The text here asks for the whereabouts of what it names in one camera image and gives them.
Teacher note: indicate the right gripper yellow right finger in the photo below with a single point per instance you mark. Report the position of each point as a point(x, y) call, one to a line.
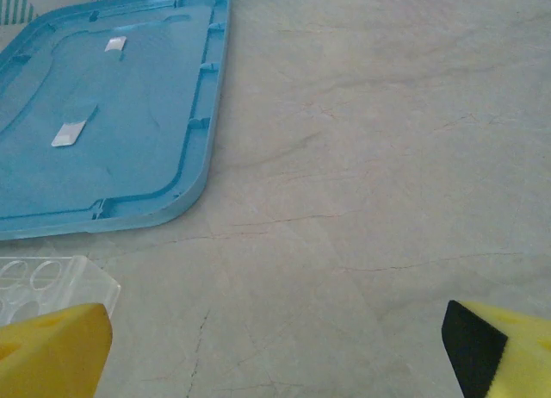
point(516, 359)

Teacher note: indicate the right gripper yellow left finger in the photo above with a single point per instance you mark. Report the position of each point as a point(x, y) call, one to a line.
point(51, 355)

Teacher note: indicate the blue plastic lid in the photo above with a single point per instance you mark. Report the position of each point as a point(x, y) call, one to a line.
point(129, 113)

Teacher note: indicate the clear acrylic test tube rack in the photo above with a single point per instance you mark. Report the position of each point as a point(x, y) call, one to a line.
point(64, 286)

